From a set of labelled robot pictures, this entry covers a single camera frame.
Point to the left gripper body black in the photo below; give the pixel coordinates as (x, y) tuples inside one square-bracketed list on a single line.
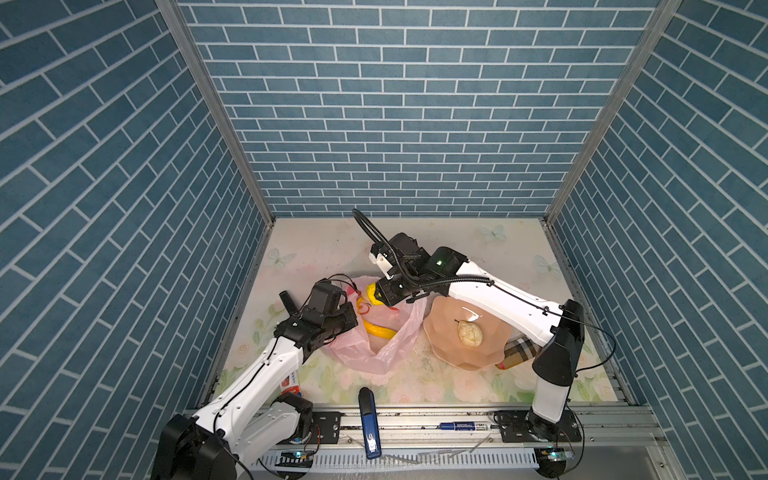
[(342, 320)]

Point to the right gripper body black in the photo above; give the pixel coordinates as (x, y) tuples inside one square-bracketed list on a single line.
[(396, 286)]

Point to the pink plastic bag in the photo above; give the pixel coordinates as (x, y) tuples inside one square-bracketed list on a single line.
[(360, 351)]

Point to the pink scalloped bowl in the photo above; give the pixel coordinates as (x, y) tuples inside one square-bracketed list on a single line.
[(442, 327)]

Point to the beige fake garlic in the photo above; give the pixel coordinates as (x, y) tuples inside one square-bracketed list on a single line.
[(469, 334)]

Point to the yellow fake lemon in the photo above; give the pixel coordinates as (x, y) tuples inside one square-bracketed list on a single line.
[(374, 296)]

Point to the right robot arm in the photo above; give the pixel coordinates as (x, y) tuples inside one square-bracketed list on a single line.
[(557, 329)]

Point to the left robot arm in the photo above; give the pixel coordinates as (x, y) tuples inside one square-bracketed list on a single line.
[(224, 438)]

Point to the yellow fake banana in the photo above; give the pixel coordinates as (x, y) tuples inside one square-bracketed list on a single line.
[(375, 330)]

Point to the red white blue tube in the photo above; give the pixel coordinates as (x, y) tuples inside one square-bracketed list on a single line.
[(291, 384)]

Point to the blue black handheld device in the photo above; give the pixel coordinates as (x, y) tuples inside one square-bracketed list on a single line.
[(369, 424)]

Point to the plaid cylindrical can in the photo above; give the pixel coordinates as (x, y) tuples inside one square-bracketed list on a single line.
[(518, 351)]

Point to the blue marker pen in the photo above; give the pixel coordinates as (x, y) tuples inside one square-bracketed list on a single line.
[(467, 426)]

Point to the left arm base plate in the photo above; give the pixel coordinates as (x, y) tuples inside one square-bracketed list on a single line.
[(323, 428)]

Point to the aluminium front rail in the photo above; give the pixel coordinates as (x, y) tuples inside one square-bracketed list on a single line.
[(401, 427)]

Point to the white slotted cable duct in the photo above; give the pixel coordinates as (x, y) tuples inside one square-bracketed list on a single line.
[(355, 461)]

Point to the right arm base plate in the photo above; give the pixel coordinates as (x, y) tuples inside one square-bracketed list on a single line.
[(518, 426)]

